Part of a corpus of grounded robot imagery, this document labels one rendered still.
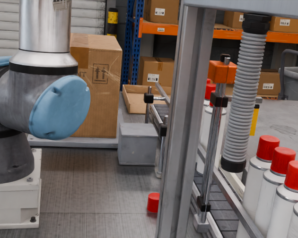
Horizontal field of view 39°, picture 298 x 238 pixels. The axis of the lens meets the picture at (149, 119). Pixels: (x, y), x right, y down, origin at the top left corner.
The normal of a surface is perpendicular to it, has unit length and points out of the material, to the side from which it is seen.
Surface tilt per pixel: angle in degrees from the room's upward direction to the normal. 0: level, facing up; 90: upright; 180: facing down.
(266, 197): 90
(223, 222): 0
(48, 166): 0
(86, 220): 0
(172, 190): 90
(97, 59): 90
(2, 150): 70
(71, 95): 95
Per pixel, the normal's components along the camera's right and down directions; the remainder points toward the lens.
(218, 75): 0.14, 0.32
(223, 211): 0.09, -0.95
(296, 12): -0.45, 0.24
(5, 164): 0.56, -0.04
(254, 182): -0.74, 0.15
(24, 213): 0.83, 0.24
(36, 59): 0.04, -0.50
